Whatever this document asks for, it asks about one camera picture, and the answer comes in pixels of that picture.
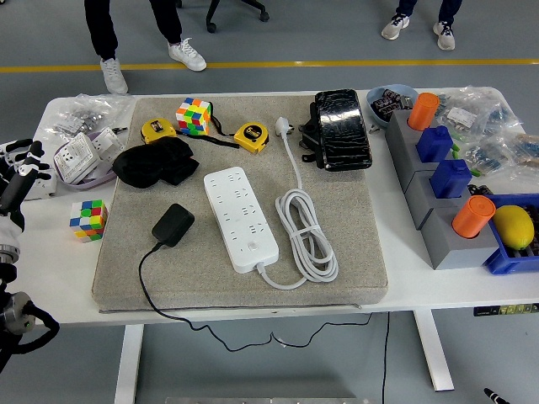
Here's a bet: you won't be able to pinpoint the white power strip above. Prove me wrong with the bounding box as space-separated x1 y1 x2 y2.
203 166 280 274

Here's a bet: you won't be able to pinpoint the blue plastic bin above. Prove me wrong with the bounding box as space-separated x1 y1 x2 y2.
482 193 539 276

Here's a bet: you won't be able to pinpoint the hanging black cable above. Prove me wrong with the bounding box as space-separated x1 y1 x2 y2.
381 311 391 404

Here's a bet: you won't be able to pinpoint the black power adapter plug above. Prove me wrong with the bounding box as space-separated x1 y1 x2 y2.
151 203 195 248

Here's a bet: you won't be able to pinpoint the black table control panel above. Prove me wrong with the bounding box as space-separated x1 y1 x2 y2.
472 302 539 317

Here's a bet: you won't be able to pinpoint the light blue bowl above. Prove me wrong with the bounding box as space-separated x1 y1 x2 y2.
366 84 419 130

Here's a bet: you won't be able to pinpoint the white table leg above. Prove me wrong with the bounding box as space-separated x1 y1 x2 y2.
412 310 455 392
114 324 145 404

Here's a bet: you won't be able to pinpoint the black cloth pouch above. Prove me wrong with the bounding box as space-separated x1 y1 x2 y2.
112 136 200 190

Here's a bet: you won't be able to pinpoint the large colourful puzzle cube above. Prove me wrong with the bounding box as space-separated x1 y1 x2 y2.
175 97 212 136

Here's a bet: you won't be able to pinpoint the person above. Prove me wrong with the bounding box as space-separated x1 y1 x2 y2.
381 0 462 51
83 0 208 96

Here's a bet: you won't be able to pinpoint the orange cylinder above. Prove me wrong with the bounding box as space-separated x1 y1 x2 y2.
451 194 497 239
406 92 440 130

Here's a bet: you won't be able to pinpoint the clear bag white label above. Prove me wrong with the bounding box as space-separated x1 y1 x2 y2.
437 86 526 138

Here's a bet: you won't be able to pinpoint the white socket module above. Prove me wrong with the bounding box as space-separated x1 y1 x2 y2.
53 132 102 185
90 127 127 163

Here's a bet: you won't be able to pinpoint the white power strip cable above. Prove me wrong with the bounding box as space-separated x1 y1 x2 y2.
274 116 339 290

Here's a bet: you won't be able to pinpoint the black glossy cracked case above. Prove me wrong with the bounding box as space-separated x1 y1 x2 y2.
314 88 374 172

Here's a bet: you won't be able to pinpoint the yellow tape measure black strap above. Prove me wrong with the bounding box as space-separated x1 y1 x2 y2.
206 109 270 155

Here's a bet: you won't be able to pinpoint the grey-brown mat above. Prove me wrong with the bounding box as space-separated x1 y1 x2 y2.
91 94 391 313

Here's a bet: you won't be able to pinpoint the clear bag metal parts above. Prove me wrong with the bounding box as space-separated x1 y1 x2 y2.
46 93 136 140

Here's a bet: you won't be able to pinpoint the black electronic parts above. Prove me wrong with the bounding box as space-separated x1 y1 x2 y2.
374 88 416 117

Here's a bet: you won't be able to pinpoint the small colourful puzzle cube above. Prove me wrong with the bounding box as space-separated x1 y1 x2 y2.
70 199 109 244

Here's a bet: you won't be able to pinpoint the yellow lemon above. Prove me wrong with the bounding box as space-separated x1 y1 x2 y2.
492 205 536 250

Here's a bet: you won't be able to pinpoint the thin black adapter cord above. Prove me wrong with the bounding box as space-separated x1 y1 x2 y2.
138 242 375 352

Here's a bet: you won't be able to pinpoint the small yellow tape measure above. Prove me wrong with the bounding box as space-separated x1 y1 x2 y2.
140 119 177 146

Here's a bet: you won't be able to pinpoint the white circuit breaker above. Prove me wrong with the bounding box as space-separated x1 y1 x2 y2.
20 167 58 201

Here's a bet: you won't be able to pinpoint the purple flat band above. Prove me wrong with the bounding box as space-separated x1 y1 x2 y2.
56 129 123 193

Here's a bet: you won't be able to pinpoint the grey slotted block holder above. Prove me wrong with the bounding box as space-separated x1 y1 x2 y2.
385 109 504 271

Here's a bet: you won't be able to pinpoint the black office chair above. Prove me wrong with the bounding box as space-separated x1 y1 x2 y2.
205 0 270 34

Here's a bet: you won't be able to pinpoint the blue block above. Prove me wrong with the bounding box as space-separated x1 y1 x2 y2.
415 125 455 164
429 158 472 199

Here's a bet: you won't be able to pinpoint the clear bag brown parts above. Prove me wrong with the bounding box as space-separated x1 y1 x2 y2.
504 133 539 173

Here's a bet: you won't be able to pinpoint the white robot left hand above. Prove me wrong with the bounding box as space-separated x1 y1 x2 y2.
0 139 51 250

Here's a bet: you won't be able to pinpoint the clear bag blue parts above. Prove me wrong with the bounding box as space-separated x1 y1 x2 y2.
456 134 513 176

